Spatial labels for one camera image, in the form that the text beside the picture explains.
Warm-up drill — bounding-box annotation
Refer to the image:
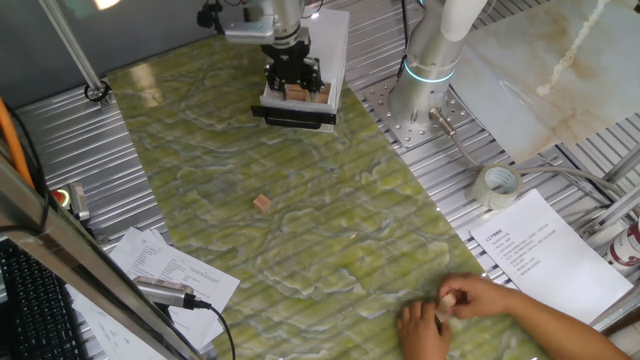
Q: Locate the silver finned camera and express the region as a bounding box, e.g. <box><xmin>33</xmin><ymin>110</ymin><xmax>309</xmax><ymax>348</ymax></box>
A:
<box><xmin>132</xmin><ymin>275</ymin><xmax>196</xmax><ymax>309</ymax></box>

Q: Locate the green marble pattern mat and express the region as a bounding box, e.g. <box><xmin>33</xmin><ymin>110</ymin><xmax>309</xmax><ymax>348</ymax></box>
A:
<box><xmin>107</xmin><ymin>34</ymin><xmax>546</xmax><ymax>360</ymax></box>

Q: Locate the white drawer cabinet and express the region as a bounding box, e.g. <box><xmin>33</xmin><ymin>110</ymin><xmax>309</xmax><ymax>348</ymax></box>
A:
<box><xmin>269</xmin><ymin>5</ymin><xmax>351</xmax><ymax>134</ymax></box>

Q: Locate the red and white can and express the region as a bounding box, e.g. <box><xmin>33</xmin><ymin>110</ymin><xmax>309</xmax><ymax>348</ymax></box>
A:
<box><xmin>607</xmin><ymin>219</ymin><xmax>640</xmax><ymax>275</ymax></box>

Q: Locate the clear tape roll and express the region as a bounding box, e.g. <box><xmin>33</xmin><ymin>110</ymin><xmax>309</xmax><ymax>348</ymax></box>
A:
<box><xmin>472</xmin><ymin>163</ymin><xmax>524</xmax><ymax>211</ymax></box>

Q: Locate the emergency stop button box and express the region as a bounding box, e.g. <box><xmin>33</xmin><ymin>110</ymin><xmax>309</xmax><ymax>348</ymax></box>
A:
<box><xmin>49</xmin><ymin>182</ymin><xmax>91</xmax><ymax>221</ymax></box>

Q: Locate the person's right hand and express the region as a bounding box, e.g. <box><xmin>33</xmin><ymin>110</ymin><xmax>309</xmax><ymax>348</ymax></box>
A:
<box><xmin>438</xmin><ymin>272</ymin><xmax>521</xmax><ymax>321</ymax></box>

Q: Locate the beige marble board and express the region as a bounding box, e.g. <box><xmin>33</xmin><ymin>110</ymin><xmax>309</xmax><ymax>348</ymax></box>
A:
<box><xmin>449</xmin><ymin>0</ymin><xmax>640</xmax><ymax>164</ymax></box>

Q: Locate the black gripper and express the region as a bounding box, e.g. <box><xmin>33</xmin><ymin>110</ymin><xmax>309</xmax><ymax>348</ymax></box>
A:
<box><xmin>260</xmin><ymin>40</ymin><xmax>326</xmax><ymax>99</ymax></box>

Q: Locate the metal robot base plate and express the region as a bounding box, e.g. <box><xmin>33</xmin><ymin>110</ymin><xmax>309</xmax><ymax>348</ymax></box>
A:
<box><xmin>357</xmin><ymin>74</ymin><xmax>476</xmax><ymax>149</ymax></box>

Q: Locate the black keyboard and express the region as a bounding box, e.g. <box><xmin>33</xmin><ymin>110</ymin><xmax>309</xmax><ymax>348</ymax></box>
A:
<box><xmin>0</xmin><ymin>237</ymin><xmax>89</xmax><ymax>360</ymax></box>

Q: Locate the person's right forearm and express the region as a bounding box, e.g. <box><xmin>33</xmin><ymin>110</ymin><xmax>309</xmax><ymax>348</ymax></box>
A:
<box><xmin>509</xmin><ymin>289</ymin><xmax>631</xmax><ymax>360</ymax></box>

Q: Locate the aluminium frame bar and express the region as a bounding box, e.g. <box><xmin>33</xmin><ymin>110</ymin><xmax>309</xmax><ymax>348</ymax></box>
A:
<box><xmin>582</xmin><ymin>184</ymin><xmax>640</xmax><ymax>239</ymax></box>
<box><xmin>0</xmin><ymin>149</ymin><xmax>204</xmax><ymax>360</ymax></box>
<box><xmin>602</xmin><ymin>144</ymin><xmax>640</xmax><ymax>184</ymax></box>
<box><xmin>589</xmin><ymin>284</ymin><xmax>640</xmax><ymax>334</ymax></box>

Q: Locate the aluminium pole with base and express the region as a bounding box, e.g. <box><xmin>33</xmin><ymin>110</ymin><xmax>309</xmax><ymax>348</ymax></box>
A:
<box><xmin>38</xmin><ymin>0</ymin><xmax>115</xmax><ymax>110</ymax></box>

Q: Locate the white instruction sheet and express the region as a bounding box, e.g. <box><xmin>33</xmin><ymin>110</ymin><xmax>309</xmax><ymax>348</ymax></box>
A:
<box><xmin>469</xmin><ymin>188</ymin><xmax>635</xmax><ymax>325</ymax></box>

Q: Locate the person's left hand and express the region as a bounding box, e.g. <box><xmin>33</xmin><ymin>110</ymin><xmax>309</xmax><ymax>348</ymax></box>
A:
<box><xmin>397</xmin><ymin>299</ymin><xmax>454</xmax><ymax>360</ymax></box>

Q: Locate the orange cable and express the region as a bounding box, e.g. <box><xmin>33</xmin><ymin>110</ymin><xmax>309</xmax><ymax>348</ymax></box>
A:
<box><xmin>0</xmin><ymin>97</ymin><xmax>36</xmax><ymax>191</ymax></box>

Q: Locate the grey wrist mount block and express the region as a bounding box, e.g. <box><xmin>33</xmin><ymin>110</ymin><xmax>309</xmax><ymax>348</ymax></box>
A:
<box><xmin>224</xmin><ymin>17</ymin><xmax>276</xmax><ymax>45</ymax></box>

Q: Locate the black camera cable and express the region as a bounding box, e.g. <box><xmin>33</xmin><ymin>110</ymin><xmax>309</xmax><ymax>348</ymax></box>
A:
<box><xmin>184</xmin><ymin>294</ymin><xmax>237</xmax><ymax>360</ymax></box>

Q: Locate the grey cable with metal connector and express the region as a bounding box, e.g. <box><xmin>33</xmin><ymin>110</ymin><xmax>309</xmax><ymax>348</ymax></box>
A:
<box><xmin>428</xmin><ymin>107</ymin><xmax>640</xmax><ymax>201</ymax></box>

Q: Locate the printed paper sheet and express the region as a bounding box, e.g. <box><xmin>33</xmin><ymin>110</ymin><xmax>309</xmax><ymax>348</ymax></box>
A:
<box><xmin>107</xmin><ymin>227</ymin><xmax>241</xmax><ymax>351</ymax></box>
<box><xmin>64</xmin><ymin>284</ymin><xmax>169</xmax><ymax>360</ymax></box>

